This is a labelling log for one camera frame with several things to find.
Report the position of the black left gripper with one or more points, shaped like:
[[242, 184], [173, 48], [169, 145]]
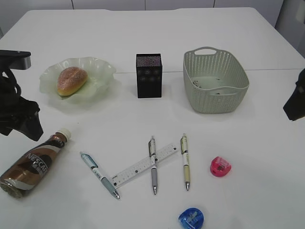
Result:
[[16, 112]]

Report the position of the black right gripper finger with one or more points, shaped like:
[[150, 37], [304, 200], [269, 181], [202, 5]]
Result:
[[295, 106]]

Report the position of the sugared bread roll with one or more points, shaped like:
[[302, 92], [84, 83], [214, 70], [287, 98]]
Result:
[[71, 80]]

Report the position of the blue grey ballpoint pen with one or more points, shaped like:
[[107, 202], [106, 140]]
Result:
[[90, 162]]

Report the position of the green plastic woven basket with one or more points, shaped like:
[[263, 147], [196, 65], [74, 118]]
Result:
[[214, 69]]

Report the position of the green wavy glass plate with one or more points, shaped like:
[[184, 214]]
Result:
[[100, 76]]

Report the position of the pink pencil sharpener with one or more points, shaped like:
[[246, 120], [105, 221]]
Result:
[[220, 167]]

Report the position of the olive green ballpoint pen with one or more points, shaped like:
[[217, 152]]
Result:
[[185, 155]]

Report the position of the black mesh pen holder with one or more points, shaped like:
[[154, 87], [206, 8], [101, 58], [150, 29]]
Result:
[[149, 71]]

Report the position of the blue pencil sharpener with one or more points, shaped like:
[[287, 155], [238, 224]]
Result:
[[192, 218]]

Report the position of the brown Nescafe coffee bottle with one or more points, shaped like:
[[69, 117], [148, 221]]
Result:
[[27, 172]]

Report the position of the clear plastic ruler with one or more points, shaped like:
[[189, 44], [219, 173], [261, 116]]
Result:
[[135, 170]]

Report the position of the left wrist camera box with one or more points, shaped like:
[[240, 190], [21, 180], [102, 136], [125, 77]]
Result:
[[17, 60]]

